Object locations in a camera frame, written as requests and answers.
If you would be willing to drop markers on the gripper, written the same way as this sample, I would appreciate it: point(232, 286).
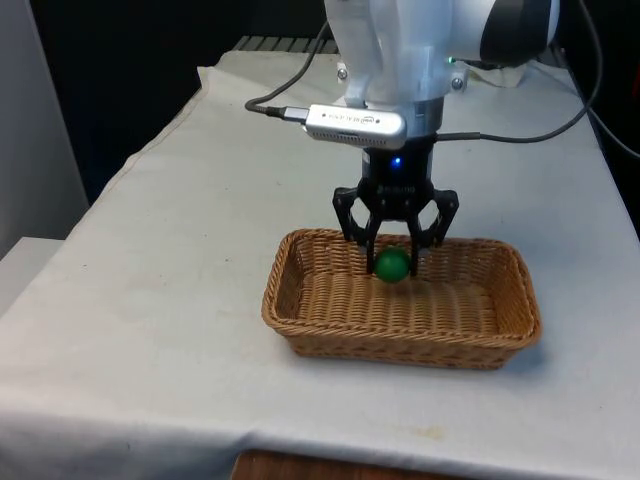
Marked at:
point(397, 180)

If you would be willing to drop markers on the green ball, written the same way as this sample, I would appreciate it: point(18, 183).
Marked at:
point(393, 266)

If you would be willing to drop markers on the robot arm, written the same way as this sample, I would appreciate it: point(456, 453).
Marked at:
point(395, 45)

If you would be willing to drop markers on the wicker basket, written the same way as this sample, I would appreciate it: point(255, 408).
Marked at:
point(400, 310)

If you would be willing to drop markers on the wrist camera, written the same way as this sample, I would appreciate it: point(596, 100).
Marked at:
point(355, 124)

